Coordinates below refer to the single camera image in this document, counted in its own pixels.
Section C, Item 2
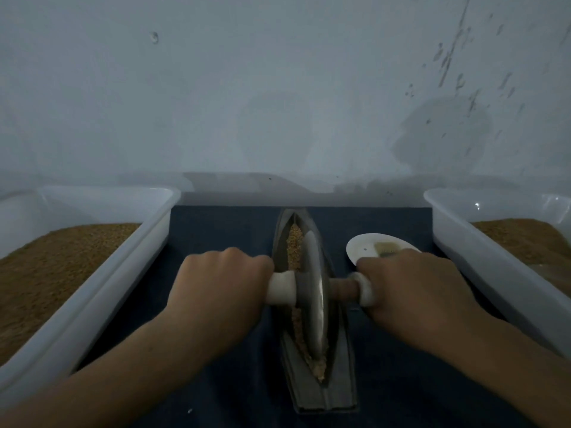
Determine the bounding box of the person's left hand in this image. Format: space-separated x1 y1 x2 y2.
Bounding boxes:
164 247 276 353

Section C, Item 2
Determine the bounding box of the person's right hand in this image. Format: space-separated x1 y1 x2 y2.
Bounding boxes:
356 249 496 360

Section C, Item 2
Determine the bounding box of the white plastic tray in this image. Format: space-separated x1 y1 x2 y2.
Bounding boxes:
0 185 182 411
423 188 571 357

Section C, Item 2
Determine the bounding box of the small ground grain portion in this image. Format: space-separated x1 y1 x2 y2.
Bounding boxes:
284 224 328 382

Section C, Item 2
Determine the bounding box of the metal grinding wheel with handles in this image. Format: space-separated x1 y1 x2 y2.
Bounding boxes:
266 229 376 360

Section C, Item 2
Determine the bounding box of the boat-shaped metal grinding trough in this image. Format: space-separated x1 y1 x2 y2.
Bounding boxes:
272 207 360 414

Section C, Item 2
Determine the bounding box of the person's left forearm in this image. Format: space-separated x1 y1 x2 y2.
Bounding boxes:
0 314 219 428

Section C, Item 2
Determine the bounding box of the white round plate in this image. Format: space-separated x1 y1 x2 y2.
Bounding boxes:
345 232 421 266

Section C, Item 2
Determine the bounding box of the dark blue tablecloth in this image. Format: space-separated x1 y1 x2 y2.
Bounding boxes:
76 206 537 428

